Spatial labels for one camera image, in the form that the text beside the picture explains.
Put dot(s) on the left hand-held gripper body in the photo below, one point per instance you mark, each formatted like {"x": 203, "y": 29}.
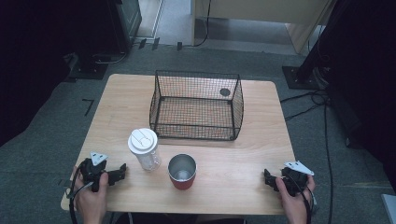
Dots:
{"x": 93, "y": 171}

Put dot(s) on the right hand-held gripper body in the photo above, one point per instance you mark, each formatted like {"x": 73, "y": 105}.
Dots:
{"x": 297, "y": 179}

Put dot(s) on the clear bottle with white lid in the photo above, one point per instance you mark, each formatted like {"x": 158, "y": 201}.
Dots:
{"x": 144, "y": 149}

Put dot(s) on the red steel tumbler cup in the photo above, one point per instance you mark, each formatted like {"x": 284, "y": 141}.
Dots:
{"x": 182, "y": 174}

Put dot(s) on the person's right hand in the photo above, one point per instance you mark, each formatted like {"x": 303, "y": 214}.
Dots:
{"x": 294, "y": 205}

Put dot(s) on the person's left hand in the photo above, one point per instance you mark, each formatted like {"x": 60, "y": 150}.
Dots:
{"x": 90, "y": 200}

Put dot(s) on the white flat object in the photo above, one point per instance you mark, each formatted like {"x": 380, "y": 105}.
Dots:
{"x": 390, "y": 208}

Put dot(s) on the black flat stand base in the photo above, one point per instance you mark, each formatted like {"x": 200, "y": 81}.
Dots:
{"x": 88, "y": 71}

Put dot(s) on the black stand with square base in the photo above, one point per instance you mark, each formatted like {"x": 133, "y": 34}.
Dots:
{"x": 294, "y": 77}

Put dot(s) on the dark curtain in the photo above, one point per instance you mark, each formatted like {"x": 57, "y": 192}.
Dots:
{"x": 367, "y": 77}
{"x": 34, "y": 62}

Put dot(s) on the short black tape strip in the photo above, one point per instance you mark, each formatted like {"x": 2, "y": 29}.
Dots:
{"x": 179, "y": 46}

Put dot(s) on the dark equipment cabinet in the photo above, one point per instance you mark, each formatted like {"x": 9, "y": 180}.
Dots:
{"x": 129, "y": 21}

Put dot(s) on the beige cabinet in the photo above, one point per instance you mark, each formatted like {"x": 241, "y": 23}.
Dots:
{"x": 249, "y": 9}

